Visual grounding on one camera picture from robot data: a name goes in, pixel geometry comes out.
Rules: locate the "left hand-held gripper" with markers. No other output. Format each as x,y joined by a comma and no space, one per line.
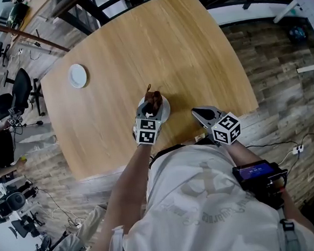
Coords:
146,132

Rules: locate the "black metal railing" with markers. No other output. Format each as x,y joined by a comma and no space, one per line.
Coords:
96,13

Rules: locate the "person's right forearm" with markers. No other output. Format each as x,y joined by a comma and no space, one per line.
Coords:
243,153

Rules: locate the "dark green bag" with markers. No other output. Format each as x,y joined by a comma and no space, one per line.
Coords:
18,13

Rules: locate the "white power strip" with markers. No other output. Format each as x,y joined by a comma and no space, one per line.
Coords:
298,149

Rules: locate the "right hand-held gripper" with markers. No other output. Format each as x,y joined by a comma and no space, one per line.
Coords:
226,129

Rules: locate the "white metal frame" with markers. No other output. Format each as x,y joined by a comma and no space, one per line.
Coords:
286,10

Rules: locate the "small white plate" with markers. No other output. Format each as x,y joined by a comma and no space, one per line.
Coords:
78,76

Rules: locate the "person's white shirt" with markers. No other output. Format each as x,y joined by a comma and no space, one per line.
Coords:
207,213

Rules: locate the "black device with screen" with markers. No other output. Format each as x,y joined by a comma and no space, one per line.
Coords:
258,176

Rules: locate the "blue round bag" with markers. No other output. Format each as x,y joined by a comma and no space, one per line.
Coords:
297,33

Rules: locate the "person's left forearm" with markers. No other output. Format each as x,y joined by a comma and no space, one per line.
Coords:
127,195

